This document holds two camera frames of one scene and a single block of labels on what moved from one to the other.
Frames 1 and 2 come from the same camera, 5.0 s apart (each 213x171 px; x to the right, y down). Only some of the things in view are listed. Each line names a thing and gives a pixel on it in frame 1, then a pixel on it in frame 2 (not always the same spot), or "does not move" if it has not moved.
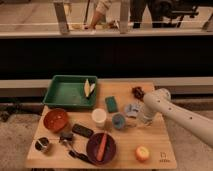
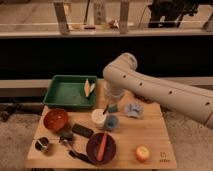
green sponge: (111, 104) does not move
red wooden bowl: (55, 120) does not move
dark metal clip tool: (66, 137) does not move
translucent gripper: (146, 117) to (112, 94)
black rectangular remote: (82, 130) does not move
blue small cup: (118, 121) to (111, 121)
